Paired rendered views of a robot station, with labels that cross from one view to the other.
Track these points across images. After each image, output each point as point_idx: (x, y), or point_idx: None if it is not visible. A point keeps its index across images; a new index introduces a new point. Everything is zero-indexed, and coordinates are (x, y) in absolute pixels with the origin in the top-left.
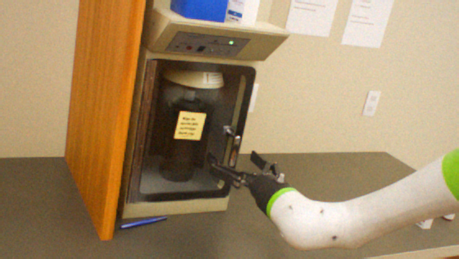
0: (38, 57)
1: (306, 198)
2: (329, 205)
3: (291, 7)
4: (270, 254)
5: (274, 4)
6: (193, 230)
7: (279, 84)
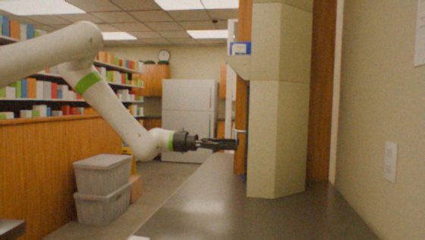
0: (332, 118)
1: (162, 130)
2: (152, 131)
3: (417, 30)
4: (190, 194)
5: (404, 35)
6: (228, 185)
7: (416, 147)
